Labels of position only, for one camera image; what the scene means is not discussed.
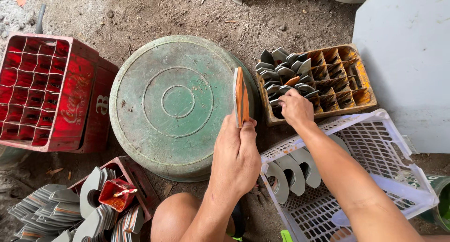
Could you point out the person's right hand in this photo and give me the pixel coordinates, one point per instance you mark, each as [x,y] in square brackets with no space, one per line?
[297,110]

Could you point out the person's left hand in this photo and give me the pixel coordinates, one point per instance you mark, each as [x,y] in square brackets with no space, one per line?
[235,161]

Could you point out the person's right fingers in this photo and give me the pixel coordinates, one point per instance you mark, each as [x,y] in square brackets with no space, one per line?
[286,97]

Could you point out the single grey metal blade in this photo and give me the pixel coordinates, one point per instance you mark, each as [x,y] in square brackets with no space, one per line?
[274,102]

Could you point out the orange-edged metal blade stack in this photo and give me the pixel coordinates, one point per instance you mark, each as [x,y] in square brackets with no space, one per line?
[241,94]

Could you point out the orange painted blade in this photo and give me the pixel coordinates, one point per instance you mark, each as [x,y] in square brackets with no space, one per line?
[292,81]

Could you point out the group of grey blades upright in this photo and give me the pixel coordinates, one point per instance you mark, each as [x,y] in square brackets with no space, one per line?
[281,71]

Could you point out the yellow divided crate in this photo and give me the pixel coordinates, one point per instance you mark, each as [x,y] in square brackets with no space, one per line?
[339,83]

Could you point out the grey curved metal blade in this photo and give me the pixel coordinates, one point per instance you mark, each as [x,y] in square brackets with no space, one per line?
[311,164]
[294,171]
[279,184]

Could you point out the white plastic mesh basket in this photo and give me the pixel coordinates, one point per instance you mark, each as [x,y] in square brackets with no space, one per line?
[383,143]

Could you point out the green round upturned basin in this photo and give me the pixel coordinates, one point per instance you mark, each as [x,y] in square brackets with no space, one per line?
[175,104]

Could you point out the pale grey flat board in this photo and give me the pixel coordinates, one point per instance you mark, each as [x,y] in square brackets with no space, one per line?
[404,69]

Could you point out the black and green sandal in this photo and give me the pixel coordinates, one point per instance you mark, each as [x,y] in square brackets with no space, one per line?
[238,219]

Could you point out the person's bare knee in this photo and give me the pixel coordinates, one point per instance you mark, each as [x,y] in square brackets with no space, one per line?
[174,217]

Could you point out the small red crate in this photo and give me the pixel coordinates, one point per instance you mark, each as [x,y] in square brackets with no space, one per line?
[139,178]

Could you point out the dark red lettered crate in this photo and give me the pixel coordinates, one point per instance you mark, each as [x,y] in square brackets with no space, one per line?
[102,104]

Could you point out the green metal drum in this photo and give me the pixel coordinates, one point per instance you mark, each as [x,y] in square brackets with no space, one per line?
[441,203]

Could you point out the paint-stained brush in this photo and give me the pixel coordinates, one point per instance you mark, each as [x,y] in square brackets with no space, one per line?
[124,192]

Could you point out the red paint container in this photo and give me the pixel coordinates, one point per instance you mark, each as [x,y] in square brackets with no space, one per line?
[116,196]

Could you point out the red bottle crate with dividers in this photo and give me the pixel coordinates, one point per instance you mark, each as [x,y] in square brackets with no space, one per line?
[42,94]

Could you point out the heap of grey orange-edged blades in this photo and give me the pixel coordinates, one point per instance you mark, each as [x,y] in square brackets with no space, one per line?
[56,210]

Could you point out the grey metal pipe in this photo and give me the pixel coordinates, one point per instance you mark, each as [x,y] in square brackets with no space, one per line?
[40,18]

